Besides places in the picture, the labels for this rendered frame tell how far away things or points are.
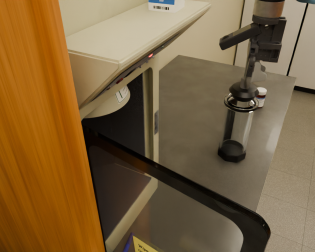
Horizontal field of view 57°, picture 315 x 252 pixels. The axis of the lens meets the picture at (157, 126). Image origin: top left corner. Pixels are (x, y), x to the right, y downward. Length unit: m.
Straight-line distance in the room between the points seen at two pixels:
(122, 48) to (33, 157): 0.18
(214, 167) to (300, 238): 1.22
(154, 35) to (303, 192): 2.13
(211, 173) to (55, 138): 0.74
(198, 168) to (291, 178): 1.56
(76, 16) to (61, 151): 0.20
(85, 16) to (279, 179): 2.17
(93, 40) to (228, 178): 0.72
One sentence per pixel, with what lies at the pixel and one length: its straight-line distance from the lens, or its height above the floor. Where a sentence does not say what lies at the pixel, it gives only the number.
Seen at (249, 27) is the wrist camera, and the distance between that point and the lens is 0.88.
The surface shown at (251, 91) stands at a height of 1.21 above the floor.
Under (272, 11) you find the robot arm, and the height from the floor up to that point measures 1.45.
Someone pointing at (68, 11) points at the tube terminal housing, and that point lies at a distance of 0.44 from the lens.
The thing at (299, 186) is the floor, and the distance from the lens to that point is 2.48.
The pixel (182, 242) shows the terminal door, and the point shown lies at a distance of 0.44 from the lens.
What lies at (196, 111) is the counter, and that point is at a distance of 1.31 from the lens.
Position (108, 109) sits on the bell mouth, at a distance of 0.60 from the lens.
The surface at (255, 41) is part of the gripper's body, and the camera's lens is 0.87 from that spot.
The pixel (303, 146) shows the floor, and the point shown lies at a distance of 2.88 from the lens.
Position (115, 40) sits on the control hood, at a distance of 0.41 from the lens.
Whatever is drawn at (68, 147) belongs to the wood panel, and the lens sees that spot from 0.35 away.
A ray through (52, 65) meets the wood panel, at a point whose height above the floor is 1.53.
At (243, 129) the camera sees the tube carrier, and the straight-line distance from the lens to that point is 0.99.
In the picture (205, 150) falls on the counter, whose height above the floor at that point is 0.94.
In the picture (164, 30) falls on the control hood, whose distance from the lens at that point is 0.44.
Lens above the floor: 1.64
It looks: 36 degrees down
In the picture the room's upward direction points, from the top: straight up
